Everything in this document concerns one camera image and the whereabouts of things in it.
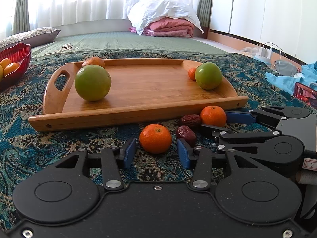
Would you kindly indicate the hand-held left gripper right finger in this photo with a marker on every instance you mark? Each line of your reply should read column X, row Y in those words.
column 183, row 153

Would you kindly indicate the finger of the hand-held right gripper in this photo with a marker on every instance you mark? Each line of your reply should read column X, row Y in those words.
column 240, row 117
column 215, row 130

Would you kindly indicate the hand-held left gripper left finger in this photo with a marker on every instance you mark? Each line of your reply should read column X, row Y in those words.
column 130, row 153

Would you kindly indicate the small green apple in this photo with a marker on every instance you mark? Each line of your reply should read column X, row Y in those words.
column 208, row 75

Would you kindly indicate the tiny tangerine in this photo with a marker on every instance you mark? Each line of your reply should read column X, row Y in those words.
column 191, row 74

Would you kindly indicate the wooden serving tray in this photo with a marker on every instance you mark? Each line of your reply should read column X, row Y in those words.
column 148, row 89

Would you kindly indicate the large green apple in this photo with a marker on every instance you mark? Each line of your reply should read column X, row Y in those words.
column 92, row 83

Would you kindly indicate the large orange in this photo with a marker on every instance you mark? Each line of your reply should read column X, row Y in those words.
column 95, row 61

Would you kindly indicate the red date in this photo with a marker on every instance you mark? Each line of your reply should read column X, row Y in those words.
column 185, row 133
column 189, row 120

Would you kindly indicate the smartphone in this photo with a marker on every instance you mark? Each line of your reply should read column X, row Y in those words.
column 304, row 93

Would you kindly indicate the light blue cloth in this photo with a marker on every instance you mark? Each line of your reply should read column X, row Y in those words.
column 284, row 81

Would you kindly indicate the grey pouch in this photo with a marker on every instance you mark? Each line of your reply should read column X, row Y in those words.
column 286, row 67

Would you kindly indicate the white charger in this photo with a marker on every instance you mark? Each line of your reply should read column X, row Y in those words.
column 265, row 52

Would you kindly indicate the blue paisley blanket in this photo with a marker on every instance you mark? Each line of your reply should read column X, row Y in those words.
column 37, row 148

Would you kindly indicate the green bedspread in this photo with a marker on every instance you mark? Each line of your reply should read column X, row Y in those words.
column 123, row 41

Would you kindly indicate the pink folded blanket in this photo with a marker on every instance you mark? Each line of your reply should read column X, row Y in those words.
column 171, row 26

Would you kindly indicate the white wardrobe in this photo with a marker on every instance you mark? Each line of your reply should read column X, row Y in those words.
column 260, row 5

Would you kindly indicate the green curtain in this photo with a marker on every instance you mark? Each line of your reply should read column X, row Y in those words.
column 205, row 5
column 21, row 7

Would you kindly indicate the scissors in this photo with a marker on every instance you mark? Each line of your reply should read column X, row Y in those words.
column 66, row 46

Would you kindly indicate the white pillow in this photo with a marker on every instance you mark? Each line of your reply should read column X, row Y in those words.
column 163, row 12

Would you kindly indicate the grey headboard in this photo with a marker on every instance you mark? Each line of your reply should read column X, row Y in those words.
column 99, row 24

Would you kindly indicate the orange in bowl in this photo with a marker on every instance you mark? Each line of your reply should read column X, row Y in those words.
column 5, row 62
column 11, row 69

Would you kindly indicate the red glass bowl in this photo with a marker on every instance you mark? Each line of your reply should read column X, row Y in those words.
column 21, row 52

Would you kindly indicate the yellow mango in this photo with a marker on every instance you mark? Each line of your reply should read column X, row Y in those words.
column 1, row 73

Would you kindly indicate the floral pillow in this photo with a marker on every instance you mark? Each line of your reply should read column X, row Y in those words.
column 29, row 36

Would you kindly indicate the white sheer curtain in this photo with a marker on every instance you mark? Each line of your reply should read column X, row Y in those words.
column 86, row 0

